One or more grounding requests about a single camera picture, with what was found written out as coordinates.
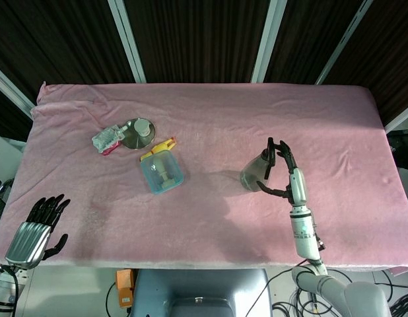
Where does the black floor cable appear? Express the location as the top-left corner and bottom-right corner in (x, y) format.
(265, 259), (311, 298)
(106, 280), (118, 310)

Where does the orange box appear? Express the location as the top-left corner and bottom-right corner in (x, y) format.
(115, 269), (135, 310)

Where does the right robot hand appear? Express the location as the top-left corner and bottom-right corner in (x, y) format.
(256, 140), (308, 207)

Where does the red snack packet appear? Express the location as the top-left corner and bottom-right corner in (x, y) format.
(101, 141), (121, 157)

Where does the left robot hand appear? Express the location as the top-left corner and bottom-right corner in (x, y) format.
(5, 194), (71, 270)

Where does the white frame post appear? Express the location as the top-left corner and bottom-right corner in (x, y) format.
(250, 0), (288, 84)
(108, 0), (147, 84)
(0, 62), (36, 120)
(384, 101), (408, 134)
(315, 0), (376, 85)

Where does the pink fleece table cloth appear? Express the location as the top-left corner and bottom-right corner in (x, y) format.
(0, 82), (408, 277)

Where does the small white jar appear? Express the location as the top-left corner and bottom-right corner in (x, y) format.
(133, 120), (151, 137)

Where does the black equipment box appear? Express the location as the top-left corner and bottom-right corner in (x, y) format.
(387, 129), (408, 170)

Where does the yellow orange plastic toy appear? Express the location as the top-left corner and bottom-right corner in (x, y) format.
(140, 137), (176, 162)

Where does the grey robot torso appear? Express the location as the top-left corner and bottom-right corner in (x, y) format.
(131, 267), (273, 317)

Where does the clear container blue lid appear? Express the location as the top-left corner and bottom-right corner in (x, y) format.
(139, 150), (185, 195)

